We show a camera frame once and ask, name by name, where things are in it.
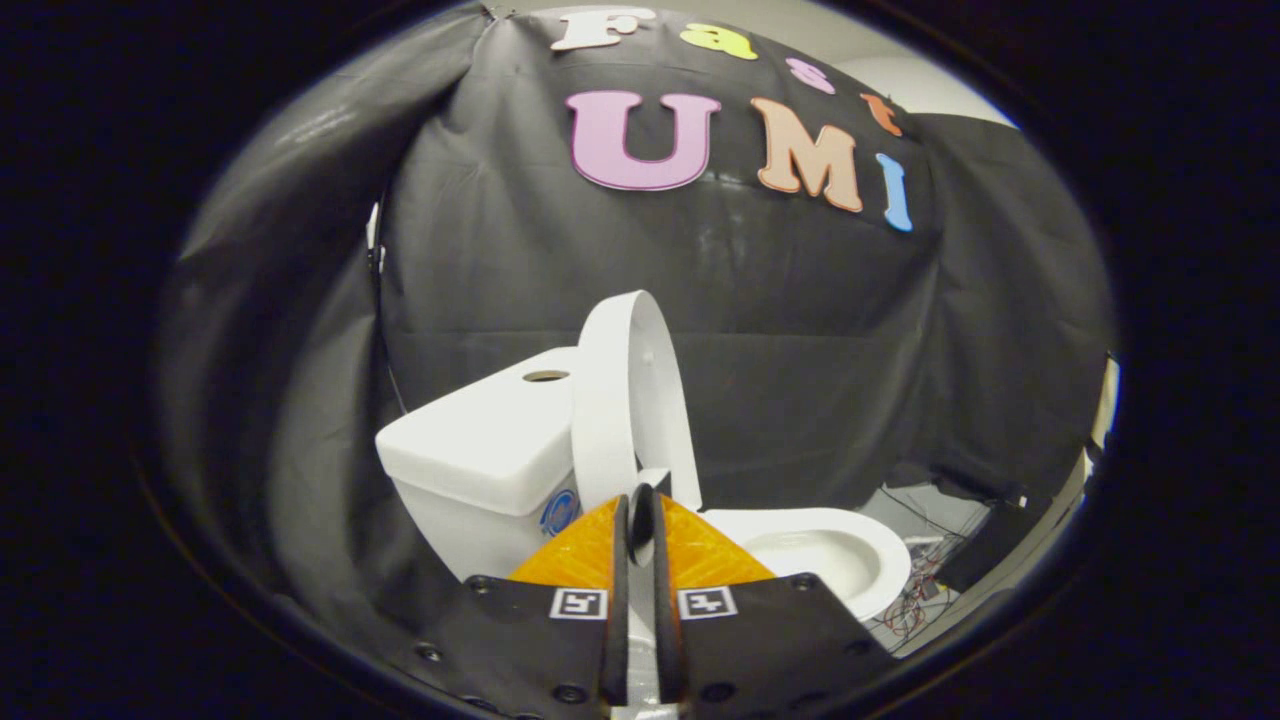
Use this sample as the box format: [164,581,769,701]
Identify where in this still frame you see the white toilet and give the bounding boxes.
[375,345,913,626]

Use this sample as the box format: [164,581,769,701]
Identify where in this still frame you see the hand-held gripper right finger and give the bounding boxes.
[652,488,896,720]

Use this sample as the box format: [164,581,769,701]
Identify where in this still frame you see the tangle of cables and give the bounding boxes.
[868,485,986,649]

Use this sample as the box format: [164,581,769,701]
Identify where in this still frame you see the black box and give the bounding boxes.
[940,500,1036,594]

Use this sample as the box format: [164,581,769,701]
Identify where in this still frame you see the white toilet lid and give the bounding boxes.
[570,290,703,720]

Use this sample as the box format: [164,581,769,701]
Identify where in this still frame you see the white toilet seat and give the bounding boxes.
[705,507,913,623]

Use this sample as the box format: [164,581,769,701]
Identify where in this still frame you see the black backdrop cloth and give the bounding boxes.
[160,5,1116,691]

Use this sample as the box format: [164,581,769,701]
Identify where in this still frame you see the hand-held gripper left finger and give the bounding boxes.
[415,493,633,720]

